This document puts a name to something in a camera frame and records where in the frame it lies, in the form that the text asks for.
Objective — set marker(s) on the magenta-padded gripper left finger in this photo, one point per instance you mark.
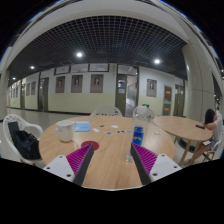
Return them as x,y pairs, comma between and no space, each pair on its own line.
58,165

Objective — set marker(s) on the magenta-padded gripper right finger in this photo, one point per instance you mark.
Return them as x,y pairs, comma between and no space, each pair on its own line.
163,166

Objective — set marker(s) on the clear blue-labelled water bottle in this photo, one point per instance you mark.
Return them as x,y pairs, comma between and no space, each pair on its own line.
138,131

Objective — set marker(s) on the white paper cup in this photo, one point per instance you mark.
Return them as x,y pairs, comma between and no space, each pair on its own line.
65,130

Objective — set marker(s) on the flat round red coaster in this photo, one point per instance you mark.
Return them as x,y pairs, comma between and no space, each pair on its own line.
89,144

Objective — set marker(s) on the black bag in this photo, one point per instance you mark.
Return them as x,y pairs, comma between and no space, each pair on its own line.
26,145

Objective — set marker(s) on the round wooden side table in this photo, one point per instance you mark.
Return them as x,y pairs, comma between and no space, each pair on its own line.
181,127

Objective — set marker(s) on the blue printed paper sheet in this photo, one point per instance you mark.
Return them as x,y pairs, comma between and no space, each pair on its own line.
82,126

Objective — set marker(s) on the white paper scrap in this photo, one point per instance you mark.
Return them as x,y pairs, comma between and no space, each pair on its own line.
96,130
114,126

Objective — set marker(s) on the folding chair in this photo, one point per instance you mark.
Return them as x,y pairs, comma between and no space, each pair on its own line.
213,151

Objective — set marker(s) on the black phone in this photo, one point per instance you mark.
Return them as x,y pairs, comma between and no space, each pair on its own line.
200,126

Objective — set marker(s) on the green exit sign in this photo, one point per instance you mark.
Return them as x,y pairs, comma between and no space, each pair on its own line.
145,105

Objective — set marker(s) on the dark corridor door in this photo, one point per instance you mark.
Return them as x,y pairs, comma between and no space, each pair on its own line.
43,94
179,100

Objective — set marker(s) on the round ceiling lights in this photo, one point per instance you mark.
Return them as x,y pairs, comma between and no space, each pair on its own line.
79,54

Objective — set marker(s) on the framed wall pictures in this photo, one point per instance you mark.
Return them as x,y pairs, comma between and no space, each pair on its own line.
96,83

